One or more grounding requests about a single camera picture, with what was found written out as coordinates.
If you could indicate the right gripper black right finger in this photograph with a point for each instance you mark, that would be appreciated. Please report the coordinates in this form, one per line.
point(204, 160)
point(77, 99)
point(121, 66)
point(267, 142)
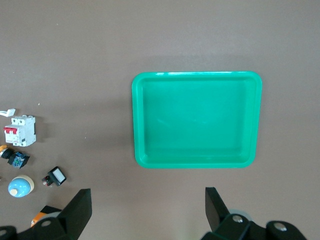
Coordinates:
point(220, 225)

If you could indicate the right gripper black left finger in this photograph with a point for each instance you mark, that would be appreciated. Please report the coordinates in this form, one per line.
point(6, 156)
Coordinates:
point(75, 217)

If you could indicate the small white arc clamp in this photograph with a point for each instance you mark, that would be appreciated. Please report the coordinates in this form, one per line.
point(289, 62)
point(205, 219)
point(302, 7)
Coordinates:
point(10, 111)

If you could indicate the orange black button box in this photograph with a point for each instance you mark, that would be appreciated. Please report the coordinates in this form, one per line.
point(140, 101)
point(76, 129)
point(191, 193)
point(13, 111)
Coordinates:
point(42, 215)

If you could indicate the blue dome buzzer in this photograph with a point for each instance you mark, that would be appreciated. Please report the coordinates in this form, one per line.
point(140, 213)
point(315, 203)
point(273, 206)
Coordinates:
point(20, 186)

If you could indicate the green plastic tray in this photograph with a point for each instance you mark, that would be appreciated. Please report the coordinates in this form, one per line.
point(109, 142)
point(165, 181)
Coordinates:
point(197, 120)

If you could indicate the white red circuit breaker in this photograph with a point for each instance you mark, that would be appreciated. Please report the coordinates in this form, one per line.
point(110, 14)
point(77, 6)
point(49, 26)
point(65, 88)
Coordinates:
point(23, 130)

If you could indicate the orange head black push button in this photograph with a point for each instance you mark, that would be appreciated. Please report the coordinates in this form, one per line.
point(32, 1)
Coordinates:
point(16, 158)

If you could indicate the black square push button switch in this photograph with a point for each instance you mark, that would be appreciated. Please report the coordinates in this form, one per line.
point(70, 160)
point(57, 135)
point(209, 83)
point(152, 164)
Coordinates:
point(56, 176)

